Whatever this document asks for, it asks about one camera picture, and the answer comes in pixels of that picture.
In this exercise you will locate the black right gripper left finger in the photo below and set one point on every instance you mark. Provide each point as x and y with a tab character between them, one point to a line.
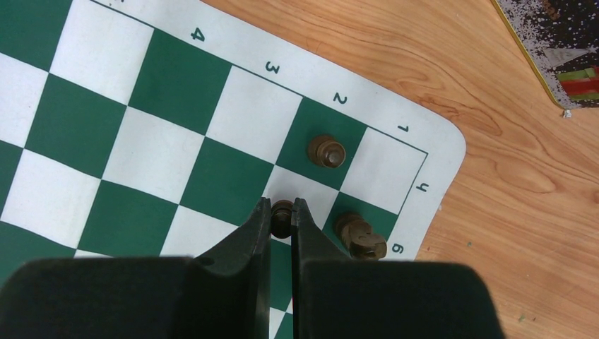
223	293

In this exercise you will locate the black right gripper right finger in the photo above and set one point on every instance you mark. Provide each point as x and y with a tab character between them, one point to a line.
335	296

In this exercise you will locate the dark brown chess knight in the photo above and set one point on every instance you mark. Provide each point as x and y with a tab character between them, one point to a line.
358	237

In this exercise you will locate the dark brown chess pawn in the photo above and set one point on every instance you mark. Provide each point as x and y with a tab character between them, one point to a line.
281	213
326	151

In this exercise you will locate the green white chess board mat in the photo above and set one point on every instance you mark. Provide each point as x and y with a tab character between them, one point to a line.
153	128

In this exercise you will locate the decorated gold tin box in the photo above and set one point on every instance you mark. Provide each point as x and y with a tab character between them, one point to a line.
559	38

